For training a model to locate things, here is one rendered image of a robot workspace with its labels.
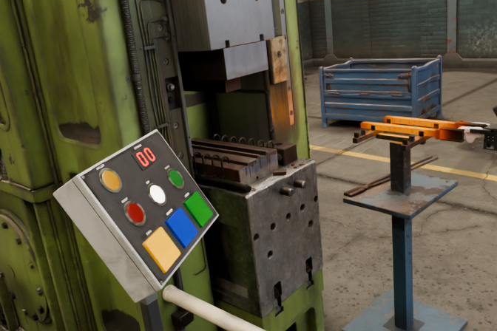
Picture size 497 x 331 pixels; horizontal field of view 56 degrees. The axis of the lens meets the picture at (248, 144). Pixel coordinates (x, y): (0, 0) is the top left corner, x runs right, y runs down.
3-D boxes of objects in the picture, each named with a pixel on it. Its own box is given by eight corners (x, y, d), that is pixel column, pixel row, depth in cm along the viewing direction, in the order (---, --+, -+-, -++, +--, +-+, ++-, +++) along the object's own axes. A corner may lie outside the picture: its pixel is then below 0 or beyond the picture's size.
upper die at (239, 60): (268, 69, 157) (265, 40, 154) (227, 80, 143) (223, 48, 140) (186, 69, 184) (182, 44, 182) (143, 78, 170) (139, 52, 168)
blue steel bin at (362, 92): (444, 117, 550) (444, 55, 530) (417, 135, 494) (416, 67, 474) (352, 111, 628) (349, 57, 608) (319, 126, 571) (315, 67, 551)
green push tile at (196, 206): (214, 214, 121) (196, 190, 120) (203, 227, 114) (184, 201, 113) (208, 217, 122) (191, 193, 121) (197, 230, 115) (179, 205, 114)
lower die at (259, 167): (278, 169, 166) (276, 146, 164) (240, 189, 152) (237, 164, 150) (198, 155, 194) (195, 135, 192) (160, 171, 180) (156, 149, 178)
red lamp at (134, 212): (150, 219, 100) (146, 201, 98) (132, 228, 96) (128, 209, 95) (141, 216, 102) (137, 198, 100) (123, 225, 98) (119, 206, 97)
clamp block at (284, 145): (299, 159, 175) (297, 142, 173) (285, 166, 169) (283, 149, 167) (273, 155, 183) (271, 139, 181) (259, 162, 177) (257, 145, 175)
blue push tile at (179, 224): (199, 232, 112) (180, 206, 111) (186, 247, 105) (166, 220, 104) (193, 235, 113) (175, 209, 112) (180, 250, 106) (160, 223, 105)
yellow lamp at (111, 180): (126, 187, 99) (122, 168, 98) (106, 195, 96) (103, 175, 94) (117, 185, 101) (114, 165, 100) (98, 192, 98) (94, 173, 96)
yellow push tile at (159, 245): (182, 253, 103) (161, 225, 102) (166, 272, 96) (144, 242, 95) (176, 256, 104) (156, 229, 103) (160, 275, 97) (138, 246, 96)
